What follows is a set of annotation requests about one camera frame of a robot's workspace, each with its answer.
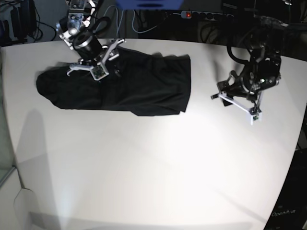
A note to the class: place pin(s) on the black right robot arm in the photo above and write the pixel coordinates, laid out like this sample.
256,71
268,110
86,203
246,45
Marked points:
79,31

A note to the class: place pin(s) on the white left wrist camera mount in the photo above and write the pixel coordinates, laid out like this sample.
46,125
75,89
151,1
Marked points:
255,117

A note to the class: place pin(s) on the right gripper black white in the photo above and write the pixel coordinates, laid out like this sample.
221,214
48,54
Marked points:
92,53

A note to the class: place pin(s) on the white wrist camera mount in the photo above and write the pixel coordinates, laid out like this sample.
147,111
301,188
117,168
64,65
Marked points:
255,117
99,72

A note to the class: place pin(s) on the dark navy long-sleeve T-shirt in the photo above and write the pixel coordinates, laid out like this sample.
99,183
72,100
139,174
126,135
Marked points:
150,85

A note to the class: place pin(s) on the blue plastic bin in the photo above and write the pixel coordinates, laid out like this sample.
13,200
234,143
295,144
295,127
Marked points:
149,4

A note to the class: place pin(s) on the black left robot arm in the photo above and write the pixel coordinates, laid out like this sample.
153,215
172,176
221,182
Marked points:
260,72

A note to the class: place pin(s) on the black power strip red switch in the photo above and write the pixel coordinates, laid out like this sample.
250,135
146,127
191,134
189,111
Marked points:
206,16

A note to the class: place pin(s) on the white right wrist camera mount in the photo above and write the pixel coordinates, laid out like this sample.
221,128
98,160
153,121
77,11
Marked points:
99,72

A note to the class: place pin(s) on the black power adapter box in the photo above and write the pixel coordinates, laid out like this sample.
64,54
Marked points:
24,19

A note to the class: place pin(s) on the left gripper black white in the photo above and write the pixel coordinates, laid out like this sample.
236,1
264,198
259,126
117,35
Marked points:
247,86

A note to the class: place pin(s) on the black OpenArm labelled case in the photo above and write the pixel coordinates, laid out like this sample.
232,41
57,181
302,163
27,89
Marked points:
290,210

